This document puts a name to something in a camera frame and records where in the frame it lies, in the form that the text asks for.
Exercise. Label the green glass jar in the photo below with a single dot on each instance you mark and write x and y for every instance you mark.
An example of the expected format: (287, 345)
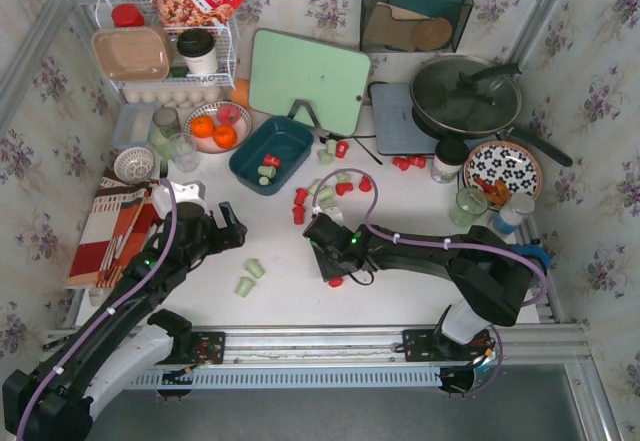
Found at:
(470, 205)

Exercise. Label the green capsule upper cluster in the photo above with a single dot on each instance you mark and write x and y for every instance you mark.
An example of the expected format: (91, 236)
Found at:
(343, 177)

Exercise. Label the white egg tray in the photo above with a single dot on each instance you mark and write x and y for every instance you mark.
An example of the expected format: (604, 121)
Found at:
(173, 97)

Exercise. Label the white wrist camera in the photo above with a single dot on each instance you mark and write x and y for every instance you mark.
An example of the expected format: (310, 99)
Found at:
(332, 212)
(193, 192)

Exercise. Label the white plastic scoop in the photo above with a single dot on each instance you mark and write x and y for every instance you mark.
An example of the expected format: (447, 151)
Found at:
(161, 201)

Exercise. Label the green tinted glass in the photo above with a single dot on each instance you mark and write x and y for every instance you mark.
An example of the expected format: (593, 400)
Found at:
(165, 124)

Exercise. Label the green capsule cluster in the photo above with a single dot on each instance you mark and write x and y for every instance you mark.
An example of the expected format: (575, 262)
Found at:
(326, 203)
(325, 193)
(314, 186)
(343, 177)

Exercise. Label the red capsule cluster bottom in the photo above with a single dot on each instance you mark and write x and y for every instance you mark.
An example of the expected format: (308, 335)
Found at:
(299, 213)

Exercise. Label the teal storage basket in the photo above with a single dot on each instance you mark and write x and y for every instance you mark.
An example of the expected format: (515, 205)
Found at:
(287, 139)

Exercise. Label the green capsule cluster lower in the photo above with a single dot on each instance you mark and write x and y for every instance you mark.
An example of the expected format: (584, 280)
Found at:
(326, 203)

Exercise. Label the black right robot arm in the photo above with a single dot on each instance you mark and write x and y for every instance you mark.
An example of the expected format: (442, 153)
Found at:
(491, 277)

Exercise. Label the white strainer bowl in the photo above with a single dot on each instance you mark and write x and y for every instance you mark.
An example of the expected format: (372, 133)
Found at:
(134, 165)

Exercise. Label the clear glass cup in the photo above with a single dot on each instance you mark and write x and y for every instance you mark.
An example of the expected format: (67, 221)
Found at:
(183, 152)

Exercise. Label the glass fruit plate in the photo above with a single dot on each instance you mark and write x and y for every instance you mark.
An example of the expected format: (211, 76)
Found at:
(218, 127)

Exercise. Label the orange fruit behind board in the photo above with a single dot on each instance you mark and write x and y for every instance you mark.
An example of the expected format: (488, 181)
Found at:
(240, 93)

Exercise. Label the green capsule cluster top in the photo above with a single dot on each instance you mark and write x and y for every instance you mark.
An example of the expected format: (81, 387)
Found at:
(314, 186)

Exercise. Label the striped orange cloth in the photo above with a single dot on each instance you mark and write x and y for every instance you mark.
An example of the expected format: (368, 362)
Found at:
(119, 220)

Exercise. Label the red capsule cluster right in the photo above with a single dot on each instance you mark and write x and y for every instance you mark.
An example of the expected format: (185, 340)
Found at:
(365, 184)

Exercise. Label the red capsule cluster middle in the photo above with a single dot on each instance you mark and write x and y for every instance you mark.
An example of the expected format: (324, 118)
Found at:
(344, 187)

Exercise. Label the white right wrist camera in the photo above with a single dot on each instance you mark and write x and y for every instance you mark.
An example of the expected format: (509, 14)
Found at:
(332, 212)

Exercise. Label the clear storage box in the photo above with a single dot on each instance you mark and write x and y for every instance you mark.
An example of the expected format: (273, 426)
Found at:
(133, 126)

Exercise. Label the green capsule cluster middle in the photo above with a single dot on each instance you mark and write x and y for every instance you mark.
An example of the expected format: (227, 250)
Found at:
(325, 193)

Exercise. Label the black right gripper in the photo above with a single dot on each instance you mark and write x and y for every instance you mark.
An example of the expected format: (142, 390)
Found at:
(329, 240)

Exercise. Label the grey induction cooker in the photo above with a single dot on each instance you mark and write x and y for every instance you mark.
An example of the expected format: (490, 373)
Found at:
(395, 129)

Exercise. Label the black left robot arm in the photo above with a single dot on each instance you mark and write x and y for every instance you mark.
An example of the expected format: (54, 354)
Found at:
(61, 398)

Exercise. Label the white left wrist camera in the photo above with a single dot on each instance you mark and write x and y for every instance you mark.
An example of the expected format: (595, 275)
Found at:
(193, 192)

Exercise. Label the red capsule cluster left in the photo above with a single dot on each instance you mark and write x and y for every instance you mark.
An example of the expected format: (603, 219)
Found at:
(300, 196)

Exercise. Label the red capsule cluster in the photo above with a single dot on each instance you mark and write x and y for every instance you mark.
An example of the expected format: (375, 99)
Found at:
(300, 196)
(344, 187)
(299, 213)
(365, 184)

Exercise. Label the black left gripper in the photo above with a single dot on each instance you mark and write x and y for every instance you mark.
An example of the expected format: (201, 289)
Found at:
(220, 234)

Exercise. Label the paper coffee cup black lid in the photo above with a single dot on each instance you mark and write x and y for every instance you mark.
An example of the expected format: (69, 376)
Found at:
(449, 157)

